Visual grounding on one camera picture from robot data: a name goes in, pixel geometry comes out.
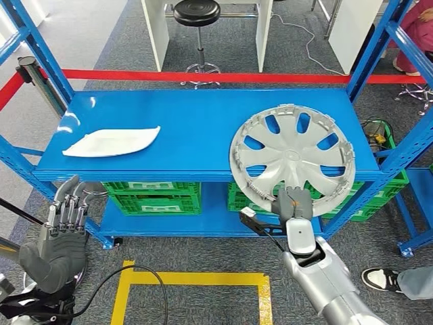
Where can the short red barrier belt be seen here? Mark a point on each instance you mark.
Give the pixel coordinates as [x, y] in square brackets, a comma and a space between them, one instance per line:
[10, 89]

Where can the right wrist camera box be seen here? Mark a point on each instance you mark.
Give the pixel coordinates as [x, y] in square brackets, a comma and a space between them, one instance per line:
[249, 212]

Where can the chrome chair base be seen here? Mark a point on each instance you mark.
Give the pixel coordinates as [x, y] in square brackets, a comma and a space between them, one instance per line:
[414, 92]

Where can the grey plastic wheel cover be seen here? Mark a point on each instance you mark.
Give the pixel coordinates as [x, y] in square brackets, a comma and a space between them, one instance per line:
[293, 157]

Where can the right camera bracket black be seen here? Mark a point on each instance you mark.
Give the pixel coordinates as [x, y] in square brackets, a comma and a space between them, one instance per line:
[260, 226]

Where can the person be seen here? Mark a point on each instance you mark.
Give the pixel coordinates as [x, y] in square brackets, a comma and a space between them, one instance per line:
[416, 282]
[416, 27]

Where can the camera bracket black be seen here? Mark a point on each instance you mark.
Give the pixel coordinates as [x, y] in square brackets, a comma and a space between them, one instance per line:
[260, 226]
[30, 302]

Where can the long red barrier belt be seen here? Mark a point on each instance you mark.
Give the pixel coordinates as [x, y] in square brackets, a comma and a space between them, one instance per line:
[237, 77]

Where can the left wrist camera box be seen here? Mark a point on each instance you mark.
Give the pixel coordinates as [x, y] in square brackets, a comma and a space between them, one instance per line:
[6, 287]

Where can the left camera bracket black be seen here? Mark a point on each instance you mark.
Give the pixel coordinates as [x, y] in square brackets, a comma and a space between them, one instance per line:
[30, 302]

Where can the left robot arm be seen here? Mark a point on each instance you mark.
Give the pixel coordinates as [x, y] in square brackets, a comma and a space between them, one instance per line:
[67, 305]

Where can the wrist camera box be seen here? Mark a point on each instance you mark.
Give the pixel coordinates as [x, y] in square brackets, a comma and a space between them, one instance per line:
[6, 287]
[249, 212]

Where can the white desk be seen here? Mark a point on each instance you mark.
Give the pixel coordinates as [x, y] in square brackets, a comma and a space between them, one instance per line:
[351, 31]
[155, 27]

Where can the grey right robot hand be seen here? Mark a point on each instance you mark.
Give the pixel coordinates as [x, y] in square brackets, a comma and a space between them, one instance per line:
[293, 204]

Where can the white curved plastic panel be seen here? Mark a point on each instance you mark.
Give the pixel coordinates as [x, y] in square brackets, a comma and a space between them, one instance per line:
[112, 142]

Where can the black round stool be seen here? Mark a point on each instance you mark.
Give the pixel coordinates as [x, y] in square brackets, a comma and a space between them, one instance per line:
[196, 11]

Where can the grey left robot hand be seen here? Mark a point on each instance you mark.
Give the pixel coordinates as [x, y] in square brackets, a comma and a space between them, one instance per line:
[57, 260]

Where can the black pole stand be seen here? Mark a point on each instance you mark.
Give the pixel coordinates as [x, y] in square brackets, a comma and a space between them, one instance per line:
[20, 210]

